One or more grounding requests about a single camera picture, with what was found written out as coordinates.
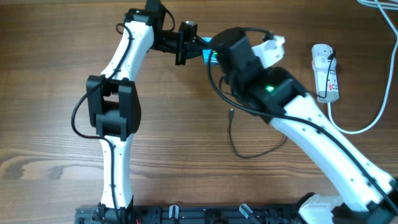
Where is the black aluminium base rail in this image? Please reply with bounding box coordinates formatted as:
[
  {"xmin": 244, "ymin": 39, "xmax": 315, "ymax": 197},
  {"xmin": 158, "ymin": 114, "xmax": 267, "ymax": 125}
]
[{"xmin": 74, "ymin": 203, "xmax": 302, "ymax": 224}]

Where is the white power strip cord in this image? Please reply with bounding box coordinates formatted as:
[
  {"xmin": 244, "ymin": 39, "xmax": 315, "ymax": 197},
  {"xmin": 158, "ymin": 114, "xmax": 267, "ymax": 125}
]
[{"xmin": 326, "ymin": 0, "xmax": 398, "ymax": 135}]

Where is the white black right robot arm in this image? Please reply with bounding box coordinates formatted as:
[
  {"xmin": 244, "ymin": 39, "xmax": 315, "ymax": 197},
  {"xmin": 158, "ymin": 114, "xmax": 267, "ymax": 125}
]
[{"xmin": 209, "ymin": 27, "xmax": 397, "ymax": 223}]

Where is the white power strip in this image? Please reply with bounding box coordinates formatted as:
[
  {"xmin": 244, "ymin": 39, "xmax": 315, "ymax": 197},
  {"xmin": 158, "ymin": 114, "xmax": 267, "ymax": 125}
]
[{"xmin": 312, "ymin": 44, "xmax": 340, "ymax": 103}]

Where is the white cable top corner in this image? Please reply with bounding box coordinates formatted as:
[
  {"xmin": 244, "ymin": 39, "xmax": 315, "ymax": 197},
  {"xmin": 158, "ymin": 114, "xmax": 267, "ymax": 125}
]
[{"xmin": 356, "ymin": 0, "xmax": 398, "ymax": 11}]

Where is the teal Galaxy smartphone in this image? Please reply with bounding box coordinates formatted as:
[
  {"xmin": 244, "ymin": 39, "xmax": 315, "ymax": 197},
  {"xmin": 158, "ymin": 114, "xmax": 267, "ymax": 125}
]
[{"xmin": 202, "ymin": 49, "xmax": 218, "ymax": 65}]

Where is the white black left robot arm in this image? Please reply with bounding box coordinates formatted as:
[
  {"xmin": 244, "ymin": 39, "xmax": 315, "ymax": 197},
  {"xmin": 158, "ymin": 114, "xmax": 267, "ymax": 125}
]
[{"xmin": 85, "ymin": 1, "xmax": 208, "ymax": 223}]

